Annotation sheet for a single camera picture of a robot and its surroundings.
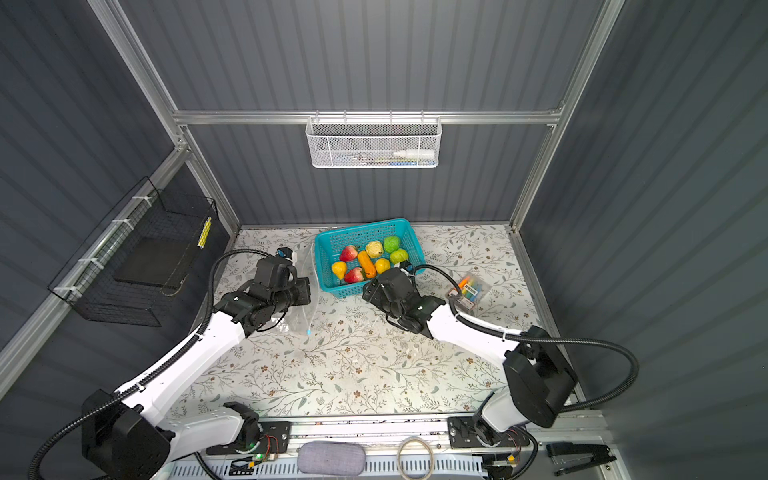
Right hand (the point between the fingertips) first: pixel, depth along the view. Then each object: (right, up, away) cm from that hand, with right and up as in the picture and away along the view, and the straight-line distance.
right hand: (370, 293), depth 83 cm
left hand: (-17, +3, -2) cm, 18 cm away
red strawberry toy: (-6, +4, +17) cm, 18 cm away
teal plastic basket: (-17, +13, +26) cm, 34 cm away
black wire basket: (-58, +5, -21) cm, 62 cm away
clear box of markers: (+33, -1, +16) cm, 36 cm away
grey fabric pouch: (-7, -36, -15) cm, 40 cm away
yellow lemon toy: (+3, +7, +20) cm, 21 cm away
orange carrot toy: (-3, +7, +21) cm, 23 cm away
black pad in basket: (-55, +9, -7) cm, 56 cm away
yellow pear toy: (-12, +6, +19) cm, 23 cm away
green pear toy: (+9, +10, +21) cm, 25 cm away
